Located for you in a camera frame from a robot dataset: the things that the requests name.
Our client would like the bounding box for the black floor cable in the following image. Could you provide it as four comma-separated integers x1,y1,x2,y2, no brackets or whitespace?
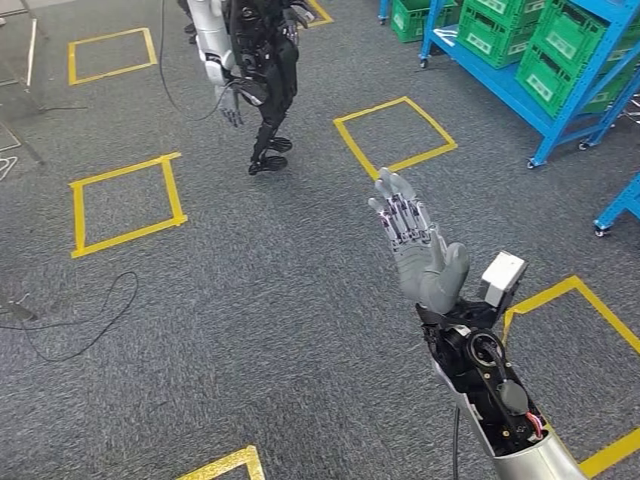
0,270,140,364

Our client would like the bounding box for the chrome chair base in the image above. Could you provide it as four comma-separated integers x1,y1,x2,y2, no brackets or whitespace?
620,92,640,126

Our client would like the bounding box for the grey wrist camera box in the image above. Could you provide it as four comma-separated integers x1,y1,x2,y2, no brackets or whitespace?
479,251,528,309

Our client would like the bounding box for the white black humanoid robot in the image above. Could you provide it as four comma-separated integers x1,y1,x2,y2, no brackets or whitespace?
177,0,316,177

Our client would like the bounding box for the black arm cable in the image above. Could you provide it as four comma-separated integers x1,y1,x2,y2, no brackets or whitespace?
451,407,461,480

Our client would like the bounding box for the white controller cable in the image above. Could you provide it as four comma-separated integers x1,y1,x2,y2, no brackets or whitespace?
0,125,22,184

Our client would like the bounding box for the yellow floor tape square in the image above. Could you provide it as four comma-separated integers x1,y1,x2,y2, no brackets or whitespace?
303,0,334,29
333,96,458,182
502,275,640,480

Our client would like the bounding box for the black robot tether cable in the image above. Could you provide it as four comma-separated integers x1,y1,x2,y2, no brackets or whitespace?
158,0,241,124

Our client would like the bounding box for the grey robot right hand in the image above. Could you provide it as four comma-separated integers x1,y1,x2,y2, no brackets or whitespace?
368,167,471,316

